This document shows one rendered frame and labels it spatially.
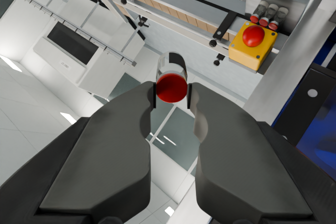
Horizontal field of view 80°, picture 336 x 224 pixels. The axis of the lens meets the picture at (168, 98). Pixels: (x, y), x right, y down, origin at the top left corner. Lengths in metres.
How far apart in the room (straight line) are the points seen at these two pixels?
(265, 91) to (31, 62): 8.77
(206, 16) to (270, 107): 0.34
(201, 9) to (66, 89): 6.85
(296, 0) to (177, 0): 0.34
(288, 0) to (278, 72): 0.16
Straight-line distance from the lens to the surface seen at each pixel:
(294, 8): 0.54
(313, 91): 0.45
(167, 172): 5.27
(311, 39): 0.49
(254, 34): 0.44
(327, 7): 0.52
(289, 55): 0.46
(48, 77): 8.09
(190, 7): 0.67
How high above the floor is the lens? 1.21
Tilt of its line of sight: 2 degrees down
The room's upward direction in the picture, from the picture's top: 146 degrees counter-clockwise
